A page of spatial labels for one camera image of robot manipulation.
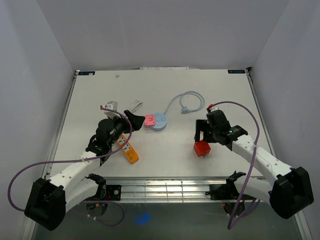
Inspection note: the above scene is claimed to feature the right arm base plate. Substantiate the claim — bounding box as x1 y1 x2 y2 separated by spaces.
205 183 239 200

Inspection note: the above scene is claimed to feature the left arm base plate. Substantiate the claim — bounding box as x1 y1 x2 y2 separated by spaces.
94 184 122 201

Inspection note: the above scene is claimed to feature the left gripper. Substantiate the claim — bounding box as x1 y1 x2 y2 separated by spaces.
107 110 145 147

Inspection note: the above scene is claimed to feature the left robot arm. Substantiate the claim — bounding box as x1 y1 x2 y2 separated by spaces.
24 110 145 231

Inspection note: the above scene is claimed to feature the round blue power socket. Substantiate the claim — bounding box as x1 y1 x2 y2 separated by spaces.
150 112 168 132

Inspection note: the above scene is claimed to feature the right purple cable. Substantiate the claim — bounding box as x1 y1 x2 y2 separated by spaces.
211 100 262 230

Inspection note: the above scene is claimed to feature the red cube socket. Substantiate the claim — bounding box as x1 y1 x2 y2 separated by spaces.
193 140 211 157

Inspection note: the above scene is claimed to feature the left blue corner label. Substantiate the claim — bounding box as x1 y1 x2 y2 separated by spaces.
77 71 96 76

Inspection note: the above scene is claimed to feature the pink plug adapter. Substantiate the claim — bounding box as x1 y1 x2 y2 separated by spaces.
144 114 156 127

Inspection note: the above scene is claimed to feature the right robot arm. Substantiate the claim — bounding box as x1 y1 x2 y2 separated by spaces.
194 109 314 219

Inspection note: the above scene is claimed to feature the aluminium frame rail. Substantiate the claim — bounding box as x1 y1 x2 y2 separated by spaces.
28 180 300 205

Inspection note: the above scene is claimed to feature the right blue corner label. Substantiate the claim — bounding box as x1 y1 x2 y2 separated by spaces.
227 69 246 74

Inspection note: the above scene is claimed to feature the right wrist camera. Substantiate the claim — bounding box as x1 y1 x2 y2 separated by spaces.
206 104 220 113

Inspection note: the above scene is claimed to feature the orange power strip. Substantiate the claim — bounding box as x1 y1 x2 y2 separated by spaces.
116 134 140 164

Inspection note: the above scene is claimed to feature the light blue cord with plug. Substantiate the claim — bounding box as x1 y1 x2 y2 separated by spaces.
162 90 206 116

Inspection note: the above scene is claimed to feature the blue corner label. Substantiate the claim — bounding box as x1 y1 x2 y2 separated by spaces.
77 71 96 76
227 69 246 74

